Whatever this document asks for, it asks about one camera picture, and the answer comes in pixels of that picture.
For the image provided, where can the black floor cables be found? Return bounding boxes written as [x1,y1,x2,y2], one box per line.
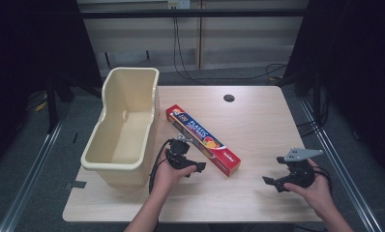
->
[295,96,329,138]

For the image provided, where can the black wall cable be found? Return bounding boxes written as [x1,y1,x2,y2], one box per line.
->
[172,16,289,82]

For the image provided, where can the cream plastic bin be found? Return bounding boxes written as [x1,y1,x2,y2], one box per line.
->
[80,67,161,188]

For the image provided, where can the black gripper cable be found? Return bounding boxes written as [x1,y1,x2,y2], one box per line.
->
[311,165,334,195]
[148,138,176,195]

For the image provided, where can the black tape piece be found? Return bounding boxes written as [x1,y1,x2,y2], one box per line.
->
[63,180,88,190]

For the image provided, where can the white wall outlet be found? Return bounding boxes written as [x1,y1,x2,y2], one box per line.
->
[167,0,192,10]

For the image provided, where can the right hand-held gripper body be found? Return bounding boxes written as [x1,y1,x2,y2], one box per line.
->
[277,147,324,189]

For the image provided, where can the metal floor rail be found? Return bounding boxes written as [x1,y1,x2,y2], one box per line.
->
[0,117,66,232]
[299,99,384,232]

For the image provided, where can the black curtain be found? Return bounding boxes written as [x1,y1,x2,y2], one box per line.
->
[0,0,104,182]
[282,0,385,182]

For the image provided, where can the person's right hand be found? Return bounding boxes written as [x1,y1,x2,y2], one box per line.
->
[282,158,334,215]

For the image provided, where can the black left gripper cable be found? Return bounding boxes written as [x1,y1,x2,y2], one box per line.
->
[148,138,176,195]

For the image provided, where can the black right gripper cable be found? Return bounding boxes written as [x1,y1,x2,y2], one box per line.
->
[311,165,334,195]

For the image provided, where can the black metal stand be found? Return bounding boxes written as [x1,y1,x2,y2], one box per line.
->
[44,72,61,135]

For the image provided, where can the red plastic wrap box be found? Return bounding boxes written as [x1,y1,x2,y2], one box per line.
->
[165,103,242,178]

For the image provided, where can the black horizontal bar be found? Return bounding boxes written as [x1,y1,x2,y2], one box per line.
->
[79,8,310,19]

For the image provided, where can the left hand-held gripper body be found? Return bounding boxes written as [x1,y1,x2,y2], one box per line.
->
[165,132,196,171]

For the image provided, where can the person's left hand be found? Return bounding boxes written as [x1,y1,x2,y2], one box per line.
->
[151,148,198,198]

